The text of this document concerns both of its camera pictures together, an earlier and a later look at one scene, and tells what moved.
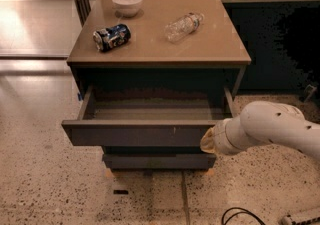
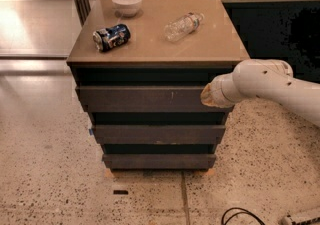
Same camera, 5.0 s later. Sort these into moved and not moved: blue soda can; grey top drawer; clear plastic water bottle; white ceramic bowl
Moved: grey top drawer
Not moved: blue soda can; white ceramic bowl; clear plastic water bottle
